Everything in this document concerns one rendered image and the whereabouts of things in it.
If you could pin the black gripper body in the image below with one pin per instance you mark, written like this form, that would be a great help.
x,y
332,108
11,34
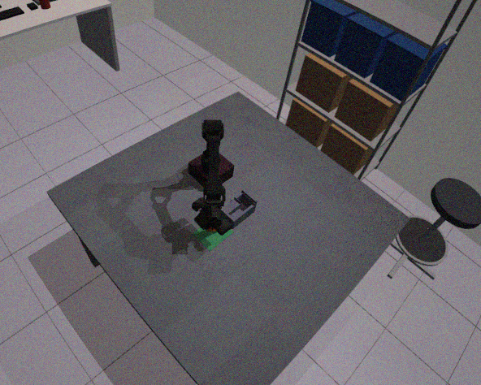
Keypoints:
x,y
223,228

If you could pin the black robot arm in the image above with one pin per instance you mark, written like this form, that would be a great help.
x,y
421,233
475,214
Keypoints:
x,y
212,132

